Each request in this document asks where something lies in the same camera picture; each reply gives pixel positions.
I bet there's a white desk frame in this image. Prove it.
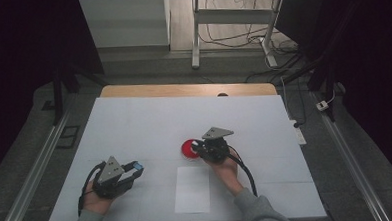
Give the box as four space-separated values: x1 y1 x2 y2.
188 0 287 72

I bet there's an aluminium floor rail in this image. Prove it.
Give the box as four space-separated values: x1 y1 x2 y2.
0 95 84 221
310 87 392 221

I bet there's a left hand-held gripper black cable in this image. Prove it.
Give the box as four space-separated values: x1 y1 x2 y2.
74 160 110 218

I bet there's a round red ink pad dish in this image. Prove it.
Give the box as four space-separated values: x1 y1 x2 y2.
179 138 202 160

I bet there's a right hand-held gripper black cable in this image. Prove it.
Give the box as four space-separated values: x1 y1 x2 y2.
226 143 259 199

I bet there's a small white adapter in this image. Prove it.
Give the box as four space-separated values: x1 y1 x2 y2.
315 100 330 112

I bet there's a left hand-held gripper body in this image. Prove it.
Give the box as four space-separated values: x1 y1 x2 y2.
91 154 136 201

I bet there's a white power strip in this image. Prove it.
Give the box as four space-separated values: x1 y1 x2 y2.
290 119 308 146

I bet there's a black rectangular floor frame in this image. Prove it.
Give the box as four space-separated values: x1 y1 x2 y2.
56 125 83 151

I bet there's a tangle of black floor cables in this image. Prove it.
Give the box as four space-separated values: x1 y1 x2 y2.
197 0 302 86

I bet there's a person's left hand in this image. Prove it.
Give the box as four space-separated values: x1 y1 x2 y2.
81 178 116 217

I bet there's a hand-held gripper black cable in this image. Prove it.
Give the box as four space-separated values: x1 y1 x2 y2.
74 160 110 218
226 143 259 199

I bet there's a black metal stand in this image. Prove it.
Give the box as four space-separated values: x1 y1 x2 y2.
49 58 109 127
276 33 353 125

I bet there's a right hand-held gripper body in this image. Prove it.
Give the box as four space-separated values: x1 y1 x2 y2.
198 125 236 165

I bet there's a person's right hand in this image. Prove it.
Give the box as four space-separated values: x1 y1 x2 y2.
203 148 245 198

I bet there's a white panel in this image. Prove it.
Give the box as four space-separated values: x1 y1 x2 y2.
78 0 172 50

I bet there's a white paper sheet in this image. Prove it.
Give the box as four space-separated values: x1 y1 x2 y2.
171 165 212 216

